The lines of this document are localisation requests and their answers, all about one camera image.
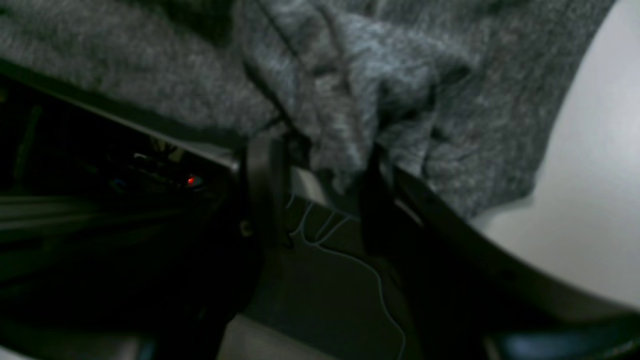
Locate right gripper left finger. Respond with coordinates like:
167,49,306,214
150,137,293,360

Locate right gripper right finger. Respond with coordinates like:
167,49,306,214
359,146,639,360

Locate grey t-shirt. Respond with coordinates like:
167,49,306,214
1,0,615,219

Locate black power strip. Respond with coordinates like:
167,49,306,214
106,152,205,194

